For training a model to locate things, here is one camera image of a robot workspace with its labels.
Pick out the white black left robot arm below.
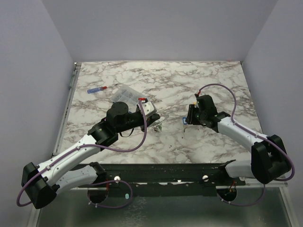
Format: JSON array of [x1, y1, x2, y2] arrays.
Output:
[[17, 98, 160, 209]]

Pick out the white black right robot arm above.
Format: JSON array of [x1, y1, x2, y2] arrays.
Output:
[[185, 95, 291, 185]]

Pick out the green key tag key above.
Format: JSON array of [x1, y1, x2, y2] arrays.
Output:
[[153, 125, 162, 132]]

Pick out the clear plastic screw organizer box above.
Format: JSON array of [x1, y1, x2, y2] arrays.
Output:
[[109, 85, 146, 107]]

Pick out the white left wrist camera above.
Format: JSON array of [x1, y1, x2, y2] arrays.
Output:
[[138, 99, 157, 117]]

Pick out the blue red handled screwdriver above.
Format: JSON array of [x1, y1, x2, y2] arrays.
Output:
[[87, 84, 118, 94]]

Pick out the black front mounting rail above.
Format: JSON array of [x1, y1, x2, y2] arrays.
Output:
[[78, 162, 247, 197]]

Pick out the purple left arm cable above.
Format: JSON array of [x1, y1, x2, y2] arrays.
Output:
[[16, 98, 149, 207]]

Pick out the aluminium table edge rail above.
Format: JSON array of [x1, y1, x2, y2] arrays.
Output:
[[51, 62, 82, 157]]

